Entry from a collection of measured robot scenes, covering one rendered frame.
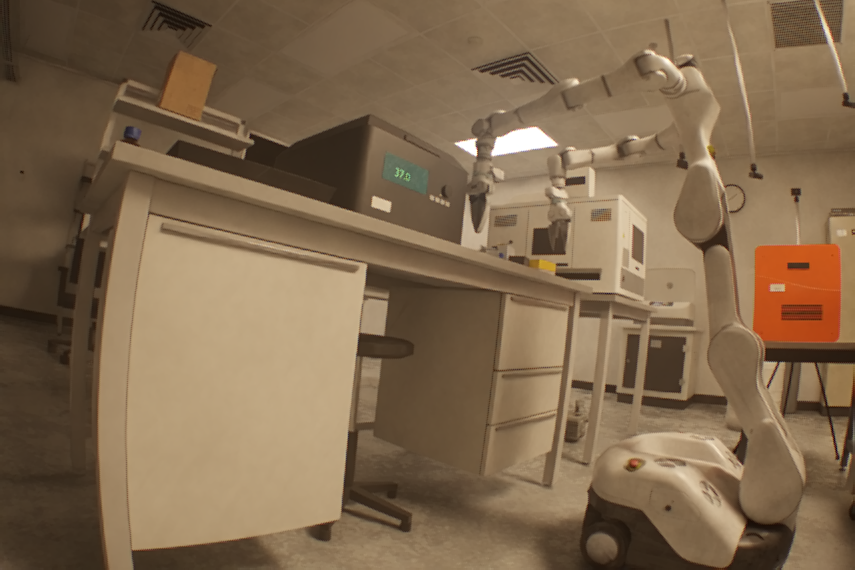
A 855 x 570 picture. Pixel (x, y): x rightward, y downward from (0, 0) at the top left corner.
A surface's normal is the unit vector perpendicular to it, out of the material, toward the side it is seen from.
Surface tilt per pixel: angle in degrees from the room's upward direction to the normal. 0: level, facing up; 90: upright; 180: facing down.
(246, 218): 90
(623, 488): 90
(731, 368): 90
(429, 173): 90
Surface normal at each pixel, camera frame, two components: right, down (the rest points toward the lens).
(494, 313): -0.67, -0.18
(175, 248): 0.73, -0.02
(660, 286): -0.67, 0.07
